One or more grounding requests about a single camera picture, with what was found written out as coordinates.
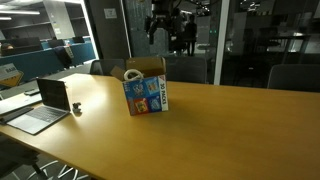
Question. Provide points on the flat black pad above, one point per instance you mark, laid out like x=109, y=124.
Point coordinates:
x=15, y=115

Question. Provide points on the standing person in dark clothes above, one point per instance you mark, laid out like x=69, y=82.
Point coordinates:
x=191, y=33

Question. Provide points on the closed grey laptop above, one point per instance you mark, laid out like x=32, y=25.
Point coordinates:
x=18, y=104

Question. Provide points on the black phone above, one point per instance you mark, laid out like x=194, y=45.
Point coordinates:
x=32, y=91

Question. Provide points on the dark office chair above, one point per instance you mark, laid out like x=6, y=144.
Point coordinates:
x=106, y=66
x=16, y=158
x=295, y=78

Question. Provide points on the white paper wall notice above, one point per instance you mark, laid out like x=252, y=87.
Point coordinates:
x=110, y=13

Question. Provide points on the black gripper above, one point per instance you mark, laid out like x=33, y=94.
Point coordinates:
x=161, y=20

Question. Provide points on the open grey laptop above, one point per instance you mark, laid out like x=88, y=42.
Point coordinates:
x=43, y=106

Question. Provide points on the yellow and white sign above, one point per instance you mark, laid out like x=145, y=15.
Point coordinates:
x=10, y=76

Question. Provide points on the small black clip object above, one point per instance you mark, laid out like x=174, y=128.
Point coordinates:
x=77, y=107

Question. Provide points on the colourful printed cardboard box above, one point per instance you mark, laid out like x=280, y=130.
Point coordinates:
x=146, y=95

